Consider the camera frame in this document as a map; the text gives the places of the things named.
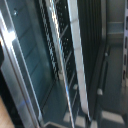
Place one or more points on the grey toy oven body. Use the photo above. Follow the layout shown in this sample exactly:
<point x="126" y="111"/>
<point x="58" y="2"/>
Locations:
<point x="111" y="66"/>

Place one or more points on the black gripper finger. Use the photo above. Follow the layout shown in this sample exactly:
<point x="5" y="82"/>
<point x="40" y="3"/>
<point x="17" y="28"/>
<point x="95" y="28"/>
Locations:
<point x="1" y="56"/>

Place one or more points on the glass oven door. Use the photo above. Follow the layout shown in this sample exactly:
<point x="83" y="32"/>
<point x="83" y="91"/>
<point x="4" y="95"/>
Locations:
<point x="30" y="56"/>

